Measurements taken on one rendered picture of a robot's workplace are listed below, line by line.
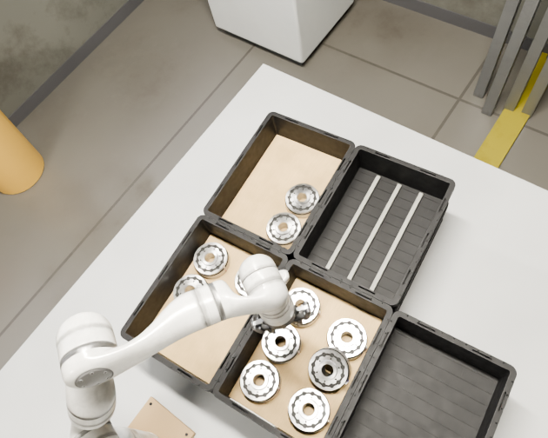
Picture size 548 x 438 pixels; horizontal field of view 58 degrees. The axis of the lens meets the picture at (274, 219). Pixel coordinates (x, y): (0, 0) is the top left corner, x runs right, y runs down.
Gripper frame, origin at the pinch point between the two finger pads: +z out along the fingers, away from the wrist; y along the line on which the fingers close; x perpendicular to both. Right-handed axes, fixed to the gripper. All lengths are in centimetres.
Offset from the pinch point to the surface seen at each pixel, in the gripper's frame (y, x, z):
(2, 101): -124, 193, 83
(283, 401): -6.9, -13.9, 17.5
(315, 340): 5.5, -1.6, 17.6
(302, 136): 21, 59, 14
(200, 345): -25.0, 6.3, 17.5
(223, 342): -18.7, 5.1, 17.5
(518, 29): 126, 105, 52
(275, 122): 14, 66, 12
